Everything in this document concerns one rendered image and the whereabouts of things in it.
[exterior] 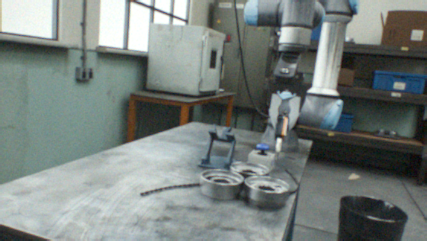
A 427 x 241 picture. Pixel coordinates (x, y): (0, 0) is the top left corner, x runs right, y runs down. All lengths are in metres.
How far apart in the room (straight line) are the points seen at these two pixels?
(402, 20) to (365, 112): 1.22
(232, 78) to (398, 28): 2.06
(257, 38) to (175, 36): 1.76
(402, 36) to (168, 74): 2.62
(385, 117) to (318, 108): 3.61
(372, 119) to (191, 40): 2.74
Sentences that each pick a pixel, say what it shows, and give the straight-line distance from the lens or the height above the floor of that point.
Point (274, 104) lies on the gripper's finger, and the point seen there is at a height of 1.02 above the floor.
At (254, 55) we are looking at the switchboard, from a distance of 4.67.
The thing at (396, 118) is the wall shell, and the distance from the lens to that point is 4.88.
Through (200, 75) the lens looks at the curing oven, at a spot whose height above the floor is 0.99.
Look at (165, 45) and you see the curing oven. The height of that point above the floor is 1.23.
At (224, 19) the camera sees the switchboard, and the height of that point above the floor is 1.73.
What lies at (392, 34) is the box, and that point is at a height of 1.63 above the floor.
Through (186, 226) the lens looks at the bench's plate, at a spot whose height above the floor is 0.80.
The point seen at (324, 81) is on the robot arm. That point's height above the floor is 1.08.
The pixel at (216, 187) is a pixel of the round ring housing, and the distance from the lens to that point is 0.77.
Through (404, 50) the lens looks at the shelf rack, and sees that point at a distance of 4.27.
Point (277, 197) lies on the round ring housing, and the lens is 0.78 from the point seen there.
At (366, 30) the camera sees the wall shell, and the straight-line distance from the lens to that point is 4.85.
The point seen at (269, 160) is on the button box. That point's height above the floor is 0.84.
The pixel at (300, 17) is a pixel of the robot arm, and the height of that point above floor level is 1.23.
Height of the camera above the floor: 1.10
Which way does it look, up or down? 9 degrees down
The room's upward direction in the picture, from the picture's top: 6 degrees clockwise
